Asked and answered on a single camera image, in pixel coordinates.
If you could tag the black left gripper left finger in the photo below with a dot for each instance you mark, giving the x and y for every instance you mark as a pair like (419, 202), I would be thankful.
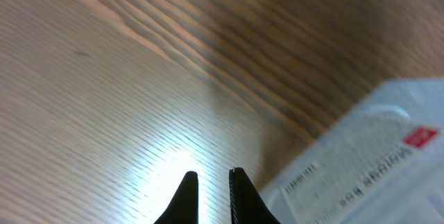
(183, 207)

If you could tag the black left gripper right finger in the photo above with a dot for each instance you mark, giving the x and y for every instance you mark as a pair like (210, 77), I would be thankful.
(246, 205)

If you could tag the clear plastic container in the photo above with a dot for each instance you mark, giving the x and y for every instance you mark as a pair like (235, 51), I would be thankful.
(382, 163)

